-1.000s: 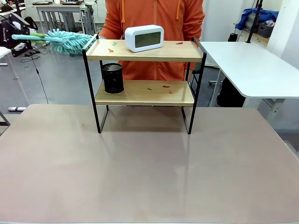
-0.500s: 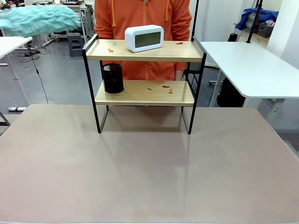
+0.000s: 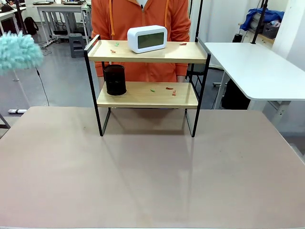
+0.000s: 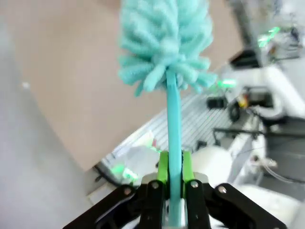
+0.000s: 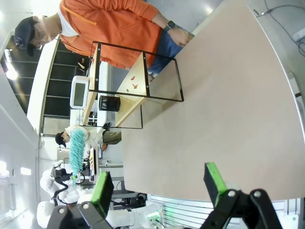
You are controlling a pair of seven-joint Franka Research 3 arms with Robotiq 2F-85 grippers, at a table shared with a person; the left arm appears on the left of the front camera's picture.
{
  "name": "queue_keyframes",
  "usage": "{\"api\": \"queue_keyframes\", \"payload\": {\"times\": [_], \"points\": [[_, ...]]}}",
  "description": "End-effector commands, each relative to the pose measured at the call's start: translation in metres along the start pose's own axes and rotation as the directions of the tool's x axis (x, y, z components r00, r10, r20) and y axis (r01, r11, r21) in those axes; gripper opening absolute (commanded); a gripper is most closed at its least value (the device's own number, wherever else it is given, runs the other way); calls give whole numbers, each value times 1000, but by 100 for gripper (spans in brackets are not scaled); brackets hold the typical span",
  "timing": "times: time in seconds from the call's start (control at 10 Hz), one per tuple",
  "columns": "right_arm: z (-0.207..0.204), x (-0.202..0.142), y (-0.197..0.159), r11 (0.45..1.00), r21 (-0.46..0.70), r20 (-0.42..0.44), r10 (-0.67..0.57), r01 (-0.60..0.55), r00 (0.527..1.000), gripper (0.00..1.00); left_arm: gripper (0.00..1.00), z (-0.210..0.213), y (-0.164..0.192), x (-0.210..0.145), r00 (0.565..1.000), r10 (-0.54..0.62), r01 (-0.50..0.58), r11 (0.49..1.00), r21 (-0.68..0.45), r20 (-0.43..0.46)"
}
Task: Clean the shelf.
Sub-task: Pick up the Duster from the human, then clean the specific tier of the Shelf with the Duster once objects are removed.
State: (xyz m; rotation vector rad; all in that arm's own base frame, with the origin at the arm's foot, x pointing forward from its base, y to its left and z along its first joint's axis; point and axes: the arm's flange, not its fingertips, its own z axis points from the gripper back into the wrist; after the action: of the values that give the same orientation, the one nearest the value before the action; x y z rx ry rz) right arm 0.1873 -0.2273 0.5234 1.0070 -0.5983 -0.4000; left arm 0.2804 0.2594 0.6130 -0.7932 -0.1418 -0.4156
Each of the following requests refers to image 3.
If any white digital alarm clock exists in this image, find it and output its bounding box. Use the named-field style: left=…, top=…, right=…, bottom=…
left=127, top=25, right=168, bottom=54

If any teal fluffy microfiber duster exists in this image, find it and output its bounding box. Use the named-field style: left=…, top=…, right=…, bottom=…
left=0, top=30, right=45, bottom=77

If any black mesh pen holder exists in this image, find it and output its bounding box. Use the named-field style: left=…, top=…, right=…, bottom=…
left=102, top=64, right=127, bottom=96

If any grey step stool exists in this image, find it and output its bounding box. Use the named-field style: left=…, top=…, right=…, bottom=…
left=69, top=33, right=86, bottom=58

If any black bin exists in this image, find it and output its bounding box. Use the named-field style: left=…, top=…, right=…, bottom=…
left=221, top=78, right=251, bottom=110

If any black stand pole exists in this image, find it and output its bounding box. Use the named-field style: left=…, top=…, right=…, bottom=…
left=194, top=0, right=203, bottom=43
left=251, top=0, right=269, bottom=45

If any person in orange hoodie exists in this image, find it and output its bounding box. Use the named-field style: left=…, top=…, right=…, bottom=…
left=91, top=0, right=192, bottom=83

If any white rounded side table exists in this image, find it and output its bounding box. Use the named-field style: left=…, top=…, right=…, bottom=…
left=204, top=42, right=305, bottom=110

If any black backpack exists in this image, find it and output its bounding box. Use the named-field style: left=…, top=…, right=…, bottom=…
left=23, top=16, right=39, bottom=36

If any grey plastic crate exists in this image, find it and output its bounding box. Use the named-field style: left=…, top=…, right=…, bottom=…
left=262, top=21, right=281, bottom=39

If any blue cloth bundle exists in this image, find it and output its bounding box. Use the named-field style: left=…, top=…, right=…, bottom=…
left=240, top=8, right=285, bottom=31

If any two-tier wood black-frame shelf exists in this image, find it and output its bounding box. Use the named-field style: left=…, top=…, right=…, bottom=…
left=83, top=34, right=212, bottom=138

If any thin black cable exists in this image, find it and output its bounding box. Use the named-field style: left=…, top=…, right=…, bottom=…
left=36, top=67, right=50, bottom=107

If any white desk grey frame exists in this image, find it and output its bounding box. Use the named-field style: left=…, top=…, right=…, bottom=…
left=32, top=1, right=92, bottom=45

